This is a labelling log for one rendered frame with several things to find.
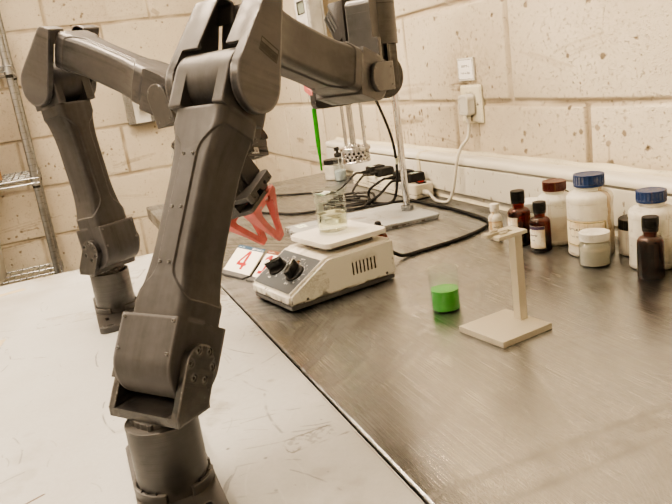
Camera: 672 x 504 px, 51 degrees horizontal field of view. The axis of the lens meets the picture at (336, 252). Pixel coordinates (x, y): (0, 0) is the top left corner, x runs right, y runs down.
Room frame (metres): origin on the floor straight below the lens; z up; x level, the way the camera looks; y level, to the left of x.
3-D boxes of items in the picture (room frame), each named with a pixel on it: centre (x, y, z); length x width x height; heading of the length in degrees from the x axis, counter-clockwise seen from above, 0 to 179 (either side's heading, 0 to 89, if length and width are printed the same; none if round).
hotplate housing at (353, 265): (1.10, 0.02, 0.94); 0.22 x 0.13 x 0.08; 121
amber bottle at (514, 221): (1.19, -0.33, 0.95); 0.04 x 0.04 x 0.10
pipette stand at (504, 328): (0.81, -0.20, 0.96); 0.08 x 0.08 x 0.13; 28
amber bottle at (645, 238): (0.93, -0.44, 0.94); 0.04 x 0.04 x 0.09
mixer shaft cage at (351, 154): (1.53, -0.07, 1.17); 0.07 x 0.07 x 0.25
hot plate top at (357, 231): (1.11, -0.01, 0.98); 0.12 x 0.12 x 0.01; 31
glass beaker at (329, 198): (1.11, 0.00, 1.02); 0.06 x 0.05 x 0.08; 73
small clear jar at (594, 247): (1.02, -0.39, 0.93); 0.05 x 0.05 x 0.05
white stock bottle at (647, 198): (0.98, -0.46, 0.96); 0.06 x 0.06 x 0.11
